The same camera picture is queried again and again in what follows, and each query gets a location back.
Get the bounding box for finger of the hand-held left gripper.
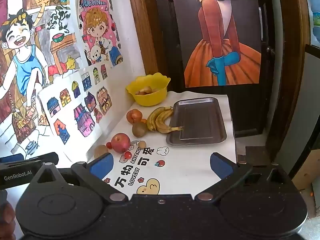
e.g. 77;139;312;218
0;152;59;167
0;160;43;190

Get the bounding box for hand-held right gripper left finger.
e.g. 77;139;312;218
30;152;129;203

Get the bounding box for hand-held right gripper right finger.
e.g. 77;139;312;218
195;152;292;203

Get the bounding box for brown kiwi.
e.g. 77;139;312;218
132;121;147;138
94;145;109;158

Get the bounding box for dark red apple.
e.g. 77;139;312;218
111;133;131;153

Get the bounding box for metal tray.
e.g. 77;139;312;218
166;97;227;146

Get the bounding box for yellow-red apple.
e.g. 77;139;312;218
126;109;143;125

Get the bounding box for person's left hand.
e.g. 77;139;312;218
0;202;16;240

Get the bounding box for white printed table mat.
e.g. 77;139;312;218
102;90;237;195

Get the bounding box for colourful houses drawing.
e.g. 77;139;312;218
37;64;113;157

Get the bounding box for yellow plastic bowl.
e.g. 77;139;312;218
126;72;171;107

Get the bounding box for yellowish fruit piece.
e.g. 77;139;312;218
135;86;160;95

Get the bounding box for cardboard box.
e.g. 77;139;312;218
291;140;320;194

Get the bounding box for grey cabinet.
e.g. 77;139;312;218
277;44;320;173

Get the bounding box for orange dress woman poster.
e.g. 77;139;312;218
172;0;262;88

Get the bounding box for pink girl drawing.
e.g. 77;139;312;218
79;0;123;68

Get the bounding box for large water bottle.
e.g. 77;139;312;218
309;0;320;42

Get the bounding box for wooden door frame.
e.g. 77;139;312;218
126;0;310;160

